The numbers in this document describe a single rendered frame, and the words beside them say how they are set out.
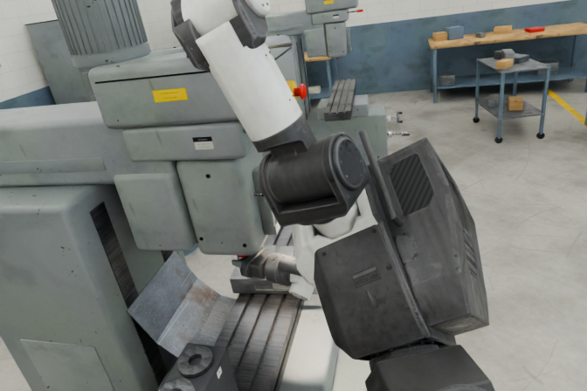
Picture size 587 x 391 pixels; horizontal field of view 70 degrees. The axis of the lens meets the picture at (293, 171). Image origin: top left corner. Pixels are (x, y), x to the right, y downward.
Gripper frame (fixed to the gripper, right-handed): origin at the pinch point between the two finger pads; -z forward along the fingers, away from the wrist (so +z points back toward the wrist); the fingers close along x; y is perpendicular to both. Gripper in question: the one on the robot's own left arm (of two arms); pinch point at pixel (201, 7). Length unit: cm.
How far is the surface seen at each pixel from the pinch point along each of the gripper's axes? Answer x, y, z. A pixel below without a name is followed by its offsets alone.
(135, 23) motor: -9.4, 8.4, -17.4
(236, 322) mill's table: -6, -81, -61
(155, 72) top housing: -13.3, -8.9, -9.2
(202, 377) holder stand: -30, -79, -27
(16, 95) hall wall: -7, 201, -501
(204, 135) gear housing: -7.6, -26.0, -12.6
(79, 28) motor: -22.4, 10.0, -18.4
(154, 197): -20, -33, -35
